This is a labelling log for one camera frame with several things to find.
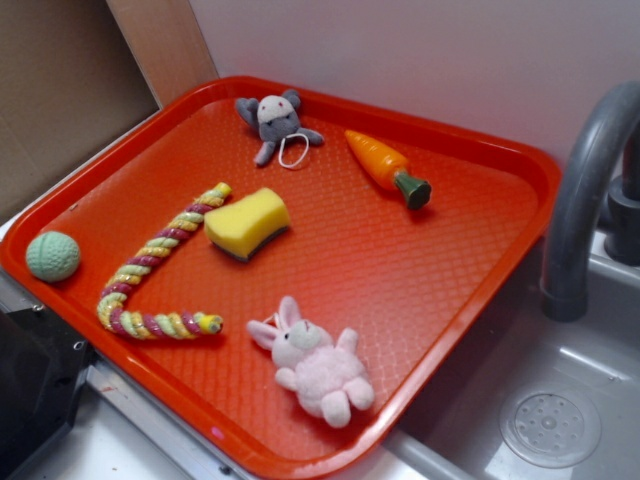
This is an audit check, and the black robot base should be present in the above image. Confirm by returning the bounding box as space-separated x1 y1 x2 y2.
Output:
1 305 93 479

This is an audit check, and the pink plush bunny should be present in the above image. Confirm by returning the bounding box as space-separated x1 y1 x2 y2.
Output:
247 296 375 429

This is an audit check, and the red plastic tray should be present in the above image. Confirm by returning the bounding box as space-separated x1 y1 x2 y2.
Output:
1 77 561 479

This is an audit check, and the yellow sponge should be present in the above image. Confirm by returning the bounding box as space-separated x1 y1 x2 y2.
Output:
204 188 291 262

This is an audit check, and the orange toy carrot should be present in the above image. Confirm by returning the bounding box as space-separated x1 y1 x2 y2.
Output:
344 130 432 210

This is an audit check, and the grey plush mouse toy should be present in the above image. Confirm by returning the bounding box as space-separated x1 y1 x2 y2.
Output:
235 89 324 169

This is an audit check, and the grey toy faucet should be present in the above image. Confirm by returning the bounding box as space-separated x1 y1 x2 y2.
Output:
540 80 639 322

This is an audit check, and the wooden board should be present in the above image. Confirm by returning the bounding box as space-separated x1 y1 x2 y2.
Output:
107 0 219 108

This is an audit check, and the grey toy sink basin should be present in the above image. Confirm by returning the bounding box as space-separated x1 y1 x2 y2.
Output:
385 249 639 479

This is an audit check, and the green rubber ball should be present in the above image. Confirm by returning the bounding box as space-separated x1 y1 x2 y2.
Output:
25 231 81 283

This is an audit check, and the brown cardboard panel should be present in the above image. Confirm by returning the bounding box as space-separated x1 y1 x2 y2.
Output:
1 1 157 221

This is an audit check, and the multicolour twisted rope toy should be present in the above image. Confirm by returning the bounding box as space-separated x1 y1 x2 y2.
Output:
96 182 232 340

